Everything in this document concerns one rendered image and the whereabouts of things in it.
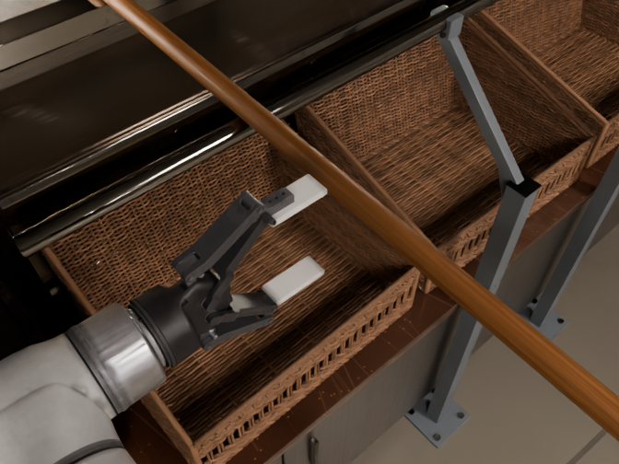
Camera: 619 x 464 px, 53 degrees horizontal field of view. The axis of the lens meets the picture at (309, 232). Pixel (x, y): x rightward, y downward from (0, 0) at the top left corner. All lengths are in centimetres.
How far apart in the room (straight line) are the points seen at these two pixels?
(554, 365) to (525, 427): 133
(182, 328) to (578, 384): 36
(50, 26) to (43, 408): 67
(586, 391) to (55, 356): 46
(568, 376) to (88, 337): 42
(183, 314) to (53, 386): 12
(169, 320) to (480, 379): 148
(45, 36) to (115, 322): 60
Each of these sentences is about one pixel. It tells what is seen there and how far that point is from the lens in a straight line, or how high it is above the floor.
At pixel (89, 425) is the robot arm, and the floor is 122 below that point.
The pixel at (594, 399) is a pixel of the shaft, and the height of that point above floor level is 120.
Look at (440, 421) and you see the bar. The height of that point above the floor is 1.
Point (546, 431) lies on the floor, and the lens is 196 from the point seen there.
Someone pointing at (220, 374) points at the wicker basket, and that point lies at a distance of 126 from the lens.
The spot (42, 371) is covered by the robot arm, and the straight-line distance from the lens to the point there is 57.
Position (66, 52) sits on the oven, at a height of 113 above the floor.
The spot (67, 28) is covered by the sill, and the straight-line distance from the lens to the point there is 109.
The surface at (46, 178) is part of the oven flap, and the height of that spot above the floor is 95.
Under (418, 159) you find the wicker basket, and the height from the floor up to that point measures 59.
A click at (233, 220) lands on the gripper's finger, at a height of 128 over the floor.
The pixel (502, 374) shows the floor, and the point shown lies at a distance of 200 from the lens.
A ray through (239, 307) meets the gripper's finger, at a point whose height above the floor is 116.
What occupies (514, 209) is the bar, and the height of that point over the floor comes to 91.
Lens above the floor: 171
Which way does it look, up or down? 50 degrees down
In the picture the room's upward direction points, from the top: straight up
